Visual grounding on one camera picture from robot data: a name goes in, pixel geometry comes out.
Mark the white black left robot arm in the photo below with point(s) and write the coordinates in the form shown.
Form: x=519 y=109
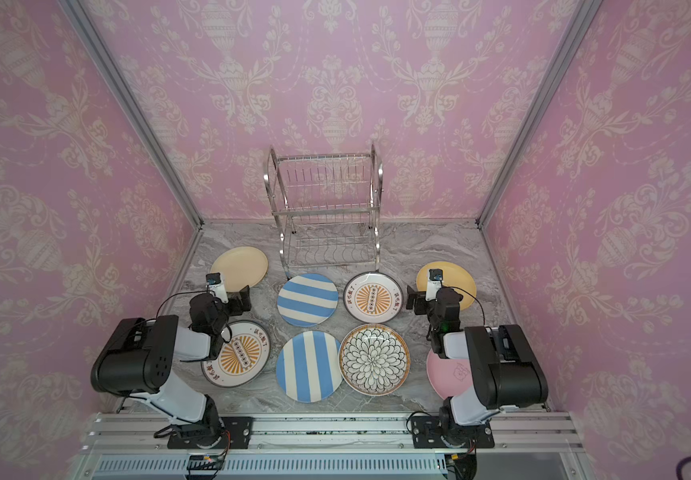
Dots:
x=137 y=363

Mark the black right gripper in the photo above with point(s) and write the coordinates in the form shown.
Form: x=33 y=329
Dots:
x=419 y=301

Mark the orange sunburst plate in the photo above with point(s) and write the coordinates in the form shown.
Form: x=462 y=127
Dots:
x=242 y=359
x=373 y=297

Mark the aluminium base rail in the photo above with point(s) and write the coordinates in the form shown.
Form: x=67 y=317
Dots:
x=528 y=445

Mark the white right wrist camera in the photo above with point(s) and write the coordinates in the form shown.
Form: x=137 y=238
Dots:
x=434 y=283

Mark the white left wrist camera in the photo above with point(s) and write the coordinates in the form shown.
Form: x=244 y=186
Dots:
x=216 y=286

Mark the blue white striped plate rear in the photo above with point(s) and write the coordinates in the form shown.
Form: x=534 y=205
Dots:
x=308 y=300

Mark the blue white striped plate front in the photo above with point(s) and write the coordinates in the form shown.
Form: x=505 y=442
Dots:
x=308 y=368

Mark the aluminium corner post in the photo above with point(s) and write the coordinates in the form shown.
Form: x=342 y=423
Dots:
x=570 y=42
x=79 y=17

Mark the left aluminium corner post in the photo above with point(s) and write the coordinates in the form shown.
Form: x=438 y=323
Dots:
x=79 y=17

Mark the small circuit board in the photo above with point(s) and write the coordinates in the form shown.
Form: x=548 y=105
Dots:
x=198 y=463

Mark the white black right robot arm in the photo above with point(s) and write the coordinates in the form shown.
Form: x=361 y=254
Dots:
x=505 y=373

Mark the yellow plate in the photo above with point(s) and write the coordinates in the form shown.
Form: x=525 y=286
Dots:
x=453 y=275

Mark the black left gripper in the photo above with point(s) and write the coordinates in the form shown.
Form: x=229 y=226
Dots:
x=243 y=300

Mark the blue white striped plate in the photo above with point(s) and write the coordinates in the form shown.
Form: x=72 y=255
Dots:
x=308 y=300
x=308 y=368

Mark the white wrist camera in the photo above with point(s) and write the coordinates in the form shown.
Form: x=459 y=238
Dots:
x=216 y=286
x=434 y=283

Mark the pink plate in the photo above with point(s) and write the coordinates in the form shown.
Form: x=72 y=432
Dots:
x=448 y=377

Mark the right aluminium corner post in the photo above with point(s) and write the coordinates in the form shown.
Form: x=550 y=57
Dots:
x=570 y=42

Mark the black white floral plate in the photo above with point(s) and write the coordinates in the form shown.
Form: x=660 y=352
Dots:
x=374 y=360

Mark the chrome two-tier dish rack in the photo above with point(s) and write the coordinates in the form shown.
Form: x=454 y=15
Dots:
x=327 y=209

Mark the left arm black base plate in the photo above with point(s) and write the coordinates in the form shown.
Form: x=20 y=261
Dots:
x=235 y=433

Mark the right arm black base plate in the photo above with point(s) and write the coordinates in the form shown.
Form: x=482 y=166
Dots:
x=430 y=432

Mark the cream plate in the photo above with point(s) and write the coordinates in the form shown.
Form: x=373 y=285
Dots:
x=241 y=267

